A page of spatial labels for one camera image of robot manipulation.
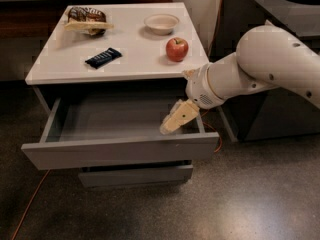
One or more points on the grey bottom drawer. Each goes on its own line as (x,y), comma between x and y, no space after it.
(133,175)

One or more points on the white label on bin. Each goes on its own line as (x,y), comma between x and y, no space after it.
(267,22)

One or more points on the grey drawer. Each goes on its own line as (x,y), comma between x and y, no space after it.
(133,175)
(111,126)

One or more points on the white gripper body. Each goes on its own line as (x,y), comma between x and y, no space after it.
(199,86)

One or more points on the dark blue snack bar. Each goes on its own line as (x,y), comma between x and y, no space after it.
(103,58)

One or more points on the white paper bowl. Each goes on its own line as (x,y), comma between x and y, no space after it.
(161,24)

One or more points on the brown chip bag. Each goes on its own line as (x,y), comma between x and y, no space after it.
(87,19)

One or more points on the dark wooden bench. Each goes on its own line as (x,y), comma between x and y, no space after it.
(38,18)

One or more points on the black trash bin cabinet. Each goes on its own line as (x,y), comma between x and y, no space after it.
(275,113)

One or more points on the red apple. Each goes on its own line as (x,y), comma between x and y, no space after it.
(177,49)

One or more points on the white grey drawer cabinet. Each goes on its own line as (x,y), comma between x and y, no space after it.
(61,66)

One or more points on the grey top drawer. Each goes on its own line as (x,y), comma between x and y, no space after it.
(111,126)

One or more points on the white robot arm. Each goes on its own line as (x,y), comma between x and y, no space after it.
(266,57)

